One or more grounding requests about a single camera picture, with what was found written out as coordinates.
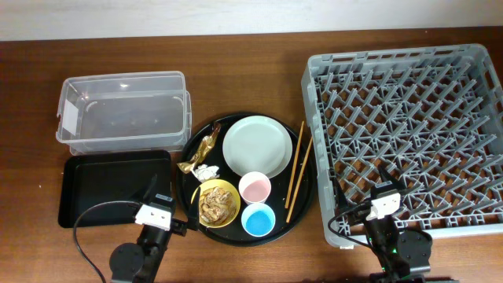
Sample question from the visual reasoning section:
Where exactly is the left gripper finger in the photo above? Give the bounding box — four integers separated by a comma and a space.
186, 187, 200, 231
142, 174, 157, 201

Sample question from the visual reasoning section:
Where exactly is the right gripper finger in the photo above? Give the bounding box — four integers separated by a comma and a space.
378, 164, 406, 191
334, 178, 348, 211

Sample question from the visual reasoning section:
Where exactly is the wooden chopstick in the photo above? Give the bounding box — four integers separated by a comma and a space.
286, 137, 313, 223
285, 121, 305, 209

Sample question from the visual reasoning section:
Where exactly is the blue cup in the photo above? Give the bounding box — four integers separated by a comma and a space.
240, 203, 276, 237

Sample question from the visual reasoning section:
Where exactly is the pink cup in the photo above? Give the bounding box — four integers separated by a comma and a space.
238, 171, 271, 204

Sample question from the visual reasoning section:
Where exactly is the white round plate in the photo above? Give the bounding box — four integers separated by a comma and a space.
222, 115, 293, 178

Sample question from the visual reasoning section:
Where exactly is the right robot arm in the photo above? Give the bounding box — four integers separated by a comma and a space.
328, 165, 433, 282

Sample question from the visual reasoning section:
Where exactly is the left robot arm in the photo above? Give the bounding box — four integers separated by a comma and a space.
109, 175, 200, 282

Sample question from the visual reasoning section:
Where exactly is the grey dishwasher rack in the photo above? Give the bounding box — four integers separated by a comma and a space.
301, 44, 502, 248

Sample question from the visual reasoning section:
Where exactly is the yellow bowl with scraps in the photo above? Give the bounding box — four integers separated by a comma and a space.
191, 179, 241, 228

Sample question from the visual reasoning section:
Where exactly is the crumpled white tissue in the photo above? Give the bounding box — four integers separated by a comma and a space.
191, 164, 219, 183

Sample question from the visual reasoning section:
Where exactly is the round black serving tray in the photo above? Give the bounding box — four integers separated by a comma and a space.
176, 112, 317, 247

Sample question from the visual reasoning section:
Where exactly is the gold foil wrapper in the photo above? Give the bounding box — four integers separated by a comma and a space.
177, 122, 221, 174

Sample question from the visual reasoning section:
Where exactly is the black rectangular tray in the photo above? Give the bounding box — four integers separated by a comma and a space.
58, 150, 171, 228

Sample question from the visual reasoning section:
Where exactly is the clear plastic storage bin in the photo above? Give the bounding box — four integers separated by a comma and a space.
56, 71, 192, 155

